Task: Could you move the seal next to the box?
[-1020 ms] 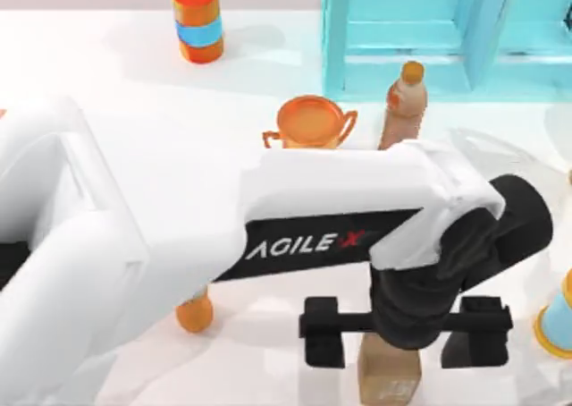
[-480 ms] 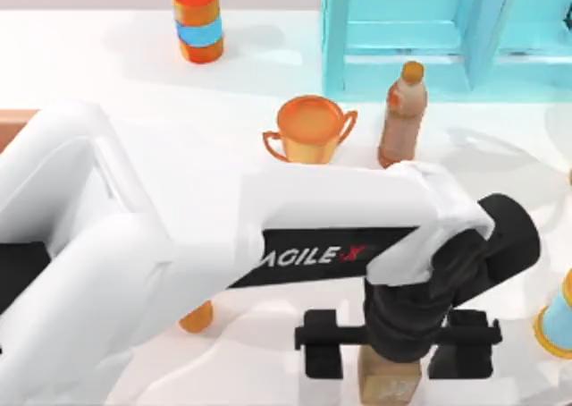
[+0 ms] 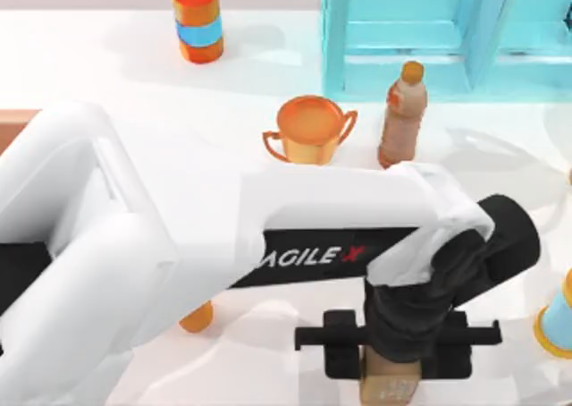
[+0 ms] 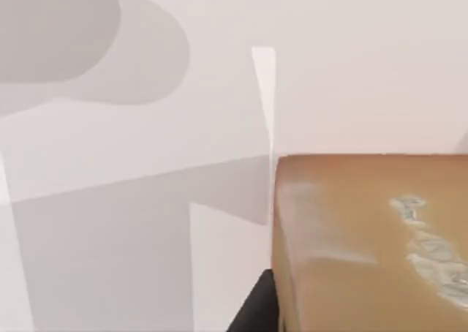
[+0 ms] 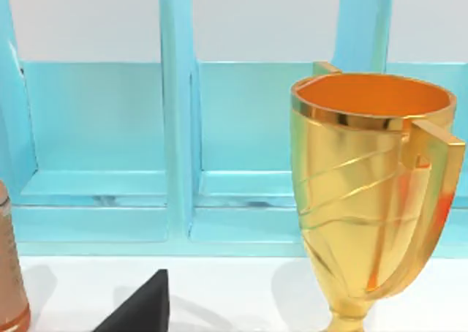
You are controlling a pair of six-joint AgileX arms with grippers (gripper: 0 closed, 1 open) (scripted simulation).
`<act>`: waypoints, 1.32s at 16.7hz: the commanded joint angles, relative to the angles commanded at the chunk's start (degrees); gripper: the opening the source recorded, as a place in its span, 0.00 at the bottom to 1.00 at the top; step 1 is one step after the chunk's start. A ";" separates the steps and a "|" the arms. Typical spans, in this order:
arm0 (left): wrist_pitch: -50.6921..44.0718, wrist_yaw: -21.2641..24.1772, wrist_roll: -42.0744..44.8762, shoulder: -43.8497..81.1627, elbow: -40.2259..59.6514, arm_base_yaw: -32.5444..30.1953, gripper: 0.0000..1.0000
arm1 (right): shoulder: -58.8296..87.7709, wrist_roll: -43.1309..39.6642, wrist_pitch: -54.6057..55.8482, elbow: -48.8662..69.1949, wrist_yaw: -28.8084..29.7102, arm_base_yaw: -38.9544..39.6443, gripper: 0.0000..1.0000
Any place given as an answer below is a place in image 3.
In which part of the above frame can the salmon-coloured shallow box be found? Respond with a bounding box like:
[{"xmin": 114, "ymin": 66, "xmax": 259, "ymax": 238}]
[{"xmin": 0, "ymin": 108, "xmax": 44, "ymax": 153}]

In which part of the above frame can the tan brown box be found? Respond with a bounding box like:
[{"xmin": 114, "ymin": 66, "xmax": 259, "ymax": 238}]
[{"xmin": 359, "ymin": 345, "xmax": 423, "ymax": 406}]

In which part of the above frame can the orange cylinder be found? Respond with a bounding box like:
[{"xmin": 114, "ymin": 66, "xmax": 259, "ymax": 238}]
[{"xmin": 178, "ymin": 300, "xmax": 214, "ymax": 335}]

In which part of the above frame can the light blue rack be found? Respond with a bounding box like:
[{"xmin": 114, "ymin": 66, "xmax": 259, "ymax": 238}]
[{"xmin": 320, "ymin": 0, "xmax": 572, "ymax": 97}]

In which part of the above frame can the orange trophy cup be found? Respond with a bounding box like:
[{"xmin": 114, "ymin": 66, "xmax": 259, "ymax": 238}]
[{"xmin": 262, "ymin": 94, "xmax": 359, "ymax": 166}]

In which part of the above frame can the brown bottle with orange cap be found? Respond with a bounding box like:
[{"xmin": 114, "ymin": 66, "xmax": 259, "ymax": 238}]
[{"xmin": 377, "ymin": 61, "xmax": 429, "ymax": 171}]

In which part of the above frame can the blue and orange cup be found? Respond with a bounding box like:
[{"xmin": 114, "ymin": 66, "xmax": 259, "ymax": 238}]
[{"xmin": 533, "ymin": 269, "xmax": 572, "ymax": 360}]

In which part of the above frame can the orange can with blue band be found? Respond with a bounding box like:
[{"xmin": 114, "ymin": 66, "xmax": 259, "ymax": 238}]
[{"xmin": 171, "ymin": 0, "xmax": 225, "ymax": 65}]

